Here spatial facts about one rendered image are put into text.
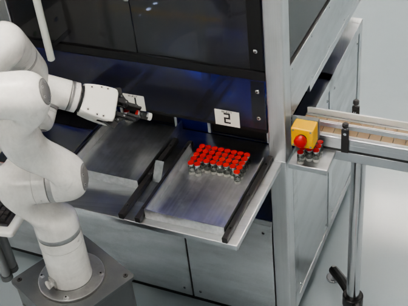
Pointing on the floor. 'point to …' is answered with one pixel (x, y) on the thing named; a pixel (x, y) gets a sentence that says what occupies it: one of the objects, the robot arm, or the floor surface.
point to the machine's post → (280, 144)
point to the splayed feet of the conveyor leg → (336, 275)
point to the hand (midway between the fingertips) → (132, 112)
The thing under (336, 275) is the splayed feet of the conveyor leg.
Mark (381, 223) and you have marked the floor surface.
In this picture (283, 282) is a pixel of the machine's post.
